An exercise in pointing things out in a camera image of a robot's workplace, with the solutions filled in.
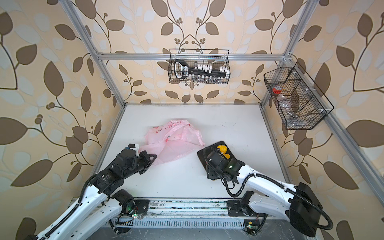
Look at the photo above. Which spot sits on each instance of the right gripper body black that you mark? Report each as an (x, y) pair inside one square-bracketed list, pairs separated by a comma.
[(212, 173)]

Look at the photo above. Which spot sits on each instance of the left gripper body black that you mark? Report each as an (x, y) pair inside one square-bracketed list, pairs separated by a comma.
[(133, 170)]

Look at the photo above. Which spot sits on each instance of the pink plastic bag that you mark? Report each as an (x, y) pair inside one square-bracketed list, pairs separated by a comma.
[(172, 141)]

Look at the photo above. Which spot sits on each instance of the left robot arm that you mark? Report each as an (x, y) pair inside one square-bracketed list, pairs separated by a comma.
[(101, 199)]

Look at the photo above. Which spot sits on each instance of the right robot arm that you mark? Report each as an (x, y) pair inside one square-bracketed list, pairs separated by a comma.
[(262, 194)]

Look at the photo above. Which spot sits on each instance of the black square tray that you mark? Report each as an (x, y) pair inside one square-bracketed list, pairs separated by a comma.
[(202, 155)]

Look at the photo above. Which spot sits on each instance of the black socket set holder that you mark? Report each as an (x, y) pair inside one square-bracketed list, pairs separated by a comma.
[(182, 71)]

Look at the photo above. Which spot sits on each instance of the red capped plastic bottle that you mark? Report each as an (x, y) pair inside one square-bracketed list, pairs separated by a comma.
[(278, 93)]

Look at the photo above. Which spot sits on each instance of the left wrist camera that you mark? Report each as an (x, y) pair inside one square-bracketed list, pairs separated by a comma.
[(134, 147)]

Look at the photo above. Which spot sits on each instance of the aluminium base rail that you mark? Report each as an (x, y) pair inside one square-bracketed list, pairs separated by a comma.
[(186, 208)]

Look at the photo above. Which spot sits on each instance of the black wire basket back wall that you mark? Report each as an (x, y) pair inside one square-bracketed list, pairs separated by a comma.
[(215, 57)]

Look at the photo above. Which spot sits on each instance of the black wire basket wall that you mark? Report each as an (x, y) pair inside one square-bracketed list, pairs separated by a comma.
[(306, 105), (215, 57)]

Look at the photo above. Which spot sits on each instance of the black wire basket right wall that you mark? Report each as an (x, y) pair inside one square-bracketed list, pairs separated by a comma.
[(306, 105)]

